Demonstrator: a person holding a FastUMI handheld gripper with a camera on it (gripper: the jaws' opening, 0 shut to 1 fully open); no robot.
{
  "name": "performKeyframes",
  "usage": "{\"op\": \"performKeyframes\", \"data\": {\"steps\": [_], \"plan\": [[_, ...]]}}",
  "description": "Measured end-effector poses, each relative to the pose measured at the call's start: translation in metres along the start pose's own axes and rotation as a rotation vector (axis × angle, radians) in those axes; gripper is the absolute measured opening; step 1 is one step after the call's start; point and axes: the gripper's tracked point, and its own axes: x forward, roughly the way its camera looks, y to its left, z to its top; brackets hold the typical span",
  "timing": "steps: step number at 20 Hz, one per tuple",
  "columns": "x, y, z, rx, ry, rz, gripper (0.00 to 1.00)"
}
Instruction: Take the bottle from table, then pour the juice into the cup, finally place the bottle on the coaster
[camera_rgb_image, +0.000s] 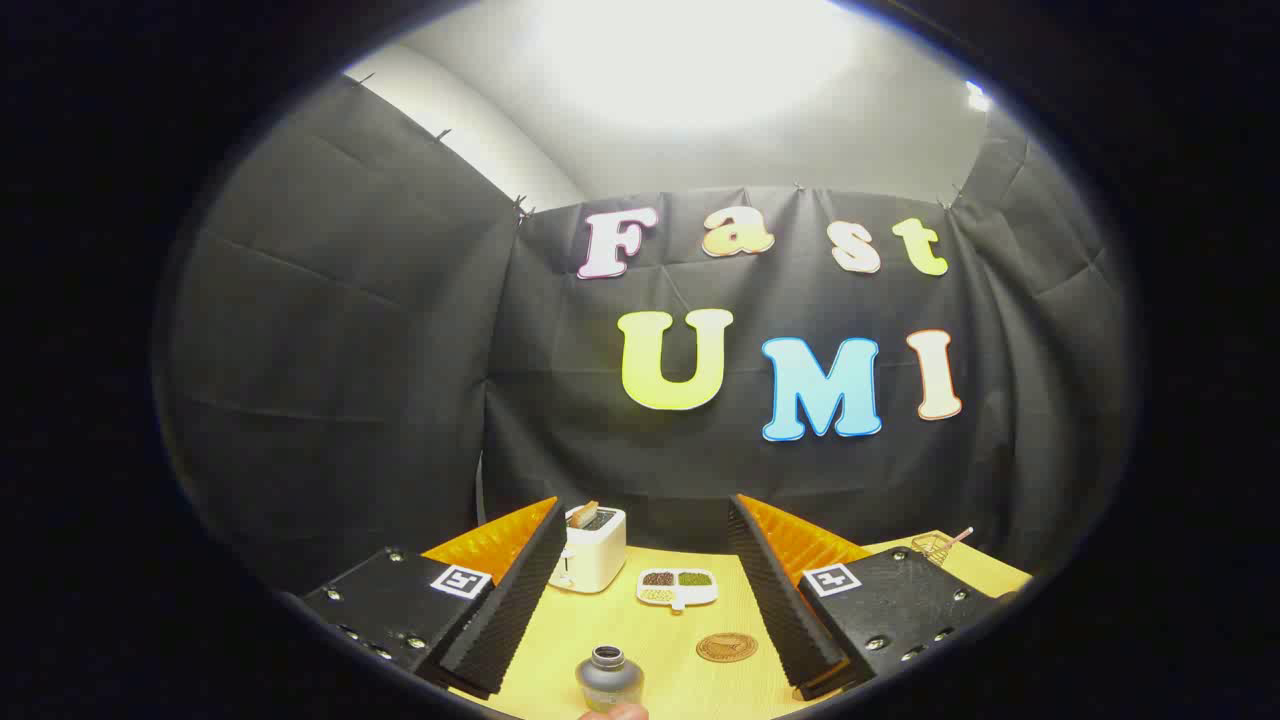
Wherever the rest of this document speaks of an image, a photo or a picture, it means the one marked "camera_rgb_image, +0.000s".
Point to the white divided dish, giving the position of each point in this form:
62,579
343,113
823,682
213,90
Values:
678,597

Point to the black backdrop cloth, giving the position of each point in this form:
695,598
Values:
380,380

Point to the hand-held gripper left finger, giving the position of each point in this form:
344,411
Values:
505,620

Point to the pile of dark red beans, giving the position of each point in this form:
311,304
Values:
658,578

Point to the pile of pale soybeans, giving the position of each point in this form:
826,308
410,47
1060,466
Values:
657,595

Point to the round brown cork coaster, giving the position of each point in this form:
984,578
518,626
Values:
727,648

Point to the wooden table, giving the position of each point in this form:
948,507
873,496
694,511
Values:
560,645

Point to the silver bottle with green label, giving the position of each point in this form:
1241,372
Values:
608,682

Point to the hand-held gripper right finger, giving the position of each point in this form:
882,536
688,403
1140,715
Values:
785,600

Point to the pink striped straw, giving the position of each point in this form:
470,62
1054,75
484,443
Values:
960,537

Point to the white toaster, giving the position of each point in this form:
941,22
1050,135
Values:
590,560

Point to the toast slice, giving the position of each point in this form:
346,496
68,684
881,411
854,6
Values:
582,514

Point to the pile of green beans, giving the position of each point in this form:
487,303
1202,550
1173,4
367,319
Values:
695,579

